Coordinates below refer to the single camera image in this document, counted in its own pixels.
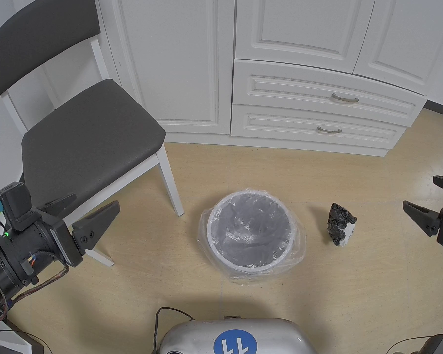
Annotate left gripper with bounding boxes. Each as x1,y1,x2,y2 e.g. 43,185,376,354
0,193,120,294

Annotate clear plastic bag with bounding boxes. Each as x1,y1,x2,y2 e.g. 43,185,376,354
196,187,308,286

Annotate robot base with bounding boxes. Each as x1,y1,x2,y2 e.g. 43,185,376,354
159,317,320,354

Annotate crumpled black plastic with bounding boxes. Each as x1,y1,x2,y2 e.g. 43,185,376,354
327,202,358,249

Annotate white trash bin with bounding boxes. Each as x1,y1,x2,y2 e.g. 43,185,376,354
207,192,298,274

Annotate grey padded white chair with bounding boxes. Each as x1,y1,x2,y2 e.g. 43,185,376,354
0,0,185,268

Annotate white wardrobe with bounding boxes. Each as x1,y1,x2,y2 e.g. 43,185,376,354
94,0,443,158

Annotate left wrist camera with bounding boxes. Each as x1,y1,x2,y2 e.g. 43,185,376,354
0,182,41,233

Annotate black cable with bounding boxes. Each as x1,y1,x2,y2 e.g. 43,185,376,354
0,329,48,354
154,307,196,354
388,336,429,354

